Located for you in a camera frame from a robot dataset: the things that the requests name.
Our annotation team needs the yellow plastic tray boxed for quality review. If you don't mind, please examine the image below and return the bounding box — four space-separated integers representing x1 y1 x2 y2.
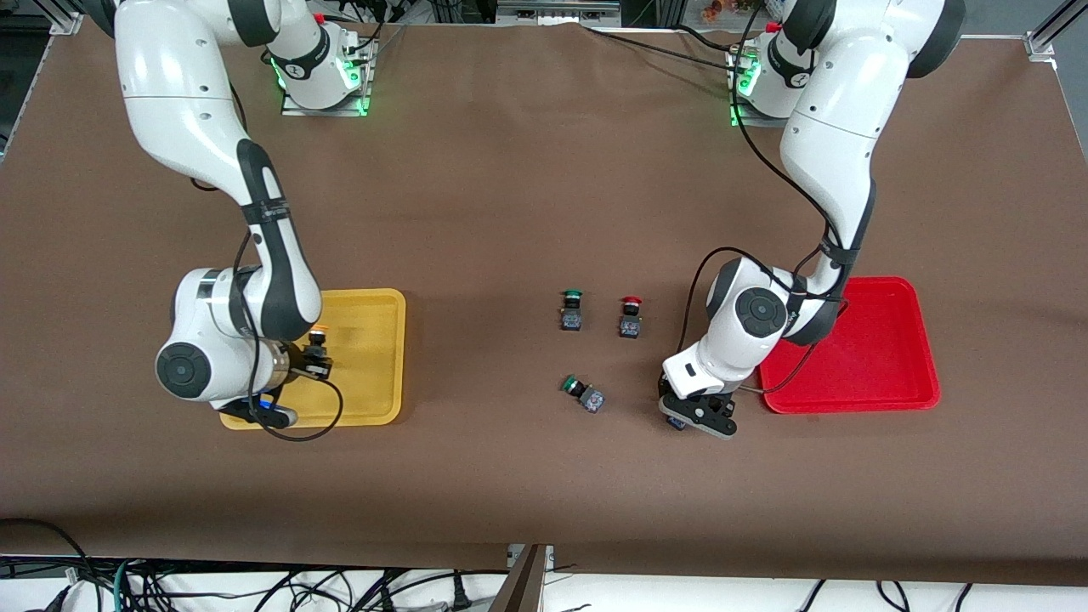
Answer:
219 288 407 430

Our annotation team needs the brown table cover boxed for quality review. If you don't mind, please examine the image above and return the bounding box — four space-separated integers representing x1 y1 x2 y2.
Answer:
0 17 1088 587

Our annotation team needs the black cable on table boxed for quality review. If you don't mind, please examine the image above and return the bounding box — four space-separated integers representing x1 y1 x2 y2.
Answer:
582 24 749 69

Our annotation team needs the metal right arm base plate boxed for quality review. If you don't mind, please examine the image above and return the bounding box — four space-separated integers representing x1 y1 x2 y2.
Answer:
280 38 372 117

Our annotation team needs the red plastic tray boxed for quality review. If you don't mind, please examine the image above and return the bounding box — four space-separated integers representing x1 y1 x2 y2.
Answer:
748 276 942 415

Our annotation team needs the aluminium corner bracket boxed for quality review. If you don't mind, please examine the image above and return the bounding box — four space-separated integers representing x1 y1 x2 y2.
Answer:
1024 0 1088 60
47 0 86 35

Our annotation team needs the colourful background object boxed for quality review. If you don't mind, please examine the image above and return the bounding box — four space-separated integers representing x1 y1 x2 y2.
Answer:
701 0 770 22

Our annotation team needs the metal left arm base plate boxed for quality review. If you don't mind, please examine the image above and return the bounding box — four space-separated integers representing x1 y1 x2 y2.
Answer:
729 47 821 129

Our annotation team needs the metal table frame leg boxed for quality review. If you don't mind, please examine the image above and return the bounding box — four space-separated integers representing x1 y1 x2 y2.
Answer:
489 544 555 612

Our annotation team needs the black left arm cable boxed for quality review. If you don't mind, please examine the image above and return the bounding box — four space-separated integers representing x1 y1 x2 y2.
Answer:
680 0 851 396

